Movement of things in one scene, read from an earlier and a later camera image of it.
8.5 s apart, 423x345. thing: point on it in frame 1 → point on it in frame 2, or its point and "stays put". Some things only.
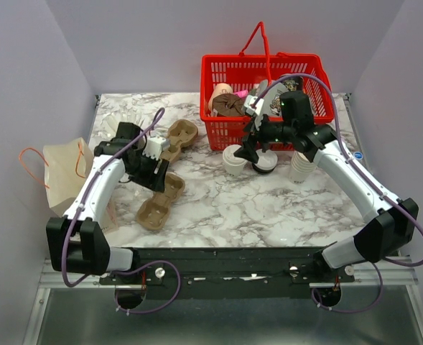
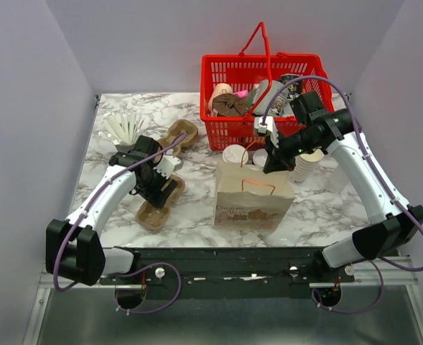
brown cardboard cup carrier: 153,215 stays put
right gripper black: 247,151 → 275,162
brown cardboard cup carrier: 182,133 stays put
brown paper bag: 67,164 → 247,198
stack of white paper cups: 300,168 stays put
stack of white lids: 266,161 stays put
